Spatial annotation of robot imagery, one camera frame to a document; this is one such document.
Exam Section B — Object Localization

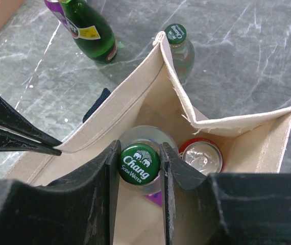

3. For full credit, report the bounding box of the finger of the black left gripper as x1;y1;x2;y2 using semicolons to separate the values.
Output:
0;96;62;146
0;129;62;156

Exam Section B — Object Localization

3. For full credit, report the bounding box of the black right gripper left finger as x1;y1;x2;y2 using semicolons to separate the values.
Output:
0;140;121;244

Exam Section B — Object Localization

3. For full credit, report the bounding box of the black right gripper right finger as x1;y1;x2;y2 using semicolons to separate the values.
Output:
160;143;291;244

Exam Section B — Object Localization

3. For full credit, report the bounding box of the red cola can front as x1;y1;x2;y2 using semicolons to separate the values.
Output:
179;137;224;176

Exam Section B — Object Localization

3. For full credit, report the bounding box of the cream canvas tote bag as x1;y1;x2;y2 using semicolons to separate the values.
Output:
7;32;291;244

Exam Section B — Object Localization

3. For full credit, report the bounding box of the clear Chang bottle front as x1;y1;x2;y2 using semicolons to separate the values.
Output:
117;125;178;195

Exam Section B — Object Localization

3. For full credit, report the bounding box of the clear chang bottle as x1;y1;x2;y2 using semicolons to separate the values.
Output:
164;23;195;83
117;125;178;195

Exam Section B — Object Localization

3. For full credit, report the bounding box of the purple Fanta can front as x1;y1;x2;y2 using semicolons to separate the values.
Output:
144;192;162;206

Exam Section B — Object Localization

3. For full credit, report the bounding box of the purple fanta can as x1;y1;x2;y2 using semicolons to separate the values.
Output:
44;0;70;33
144;192;162;206

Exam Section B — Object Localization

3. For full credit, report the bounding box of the purple Fanta can rear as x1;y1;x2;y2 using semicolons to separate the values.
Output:
44;0;70;33

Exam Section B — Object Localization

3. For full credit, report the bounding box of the green Perrier glass bottle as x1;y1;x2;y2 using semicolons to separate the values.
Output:
59;0;117;64

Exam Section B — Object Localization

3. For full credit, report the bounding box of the clear Chang bottle rear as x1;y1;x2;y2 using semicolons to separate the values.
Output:
164;23;195;83

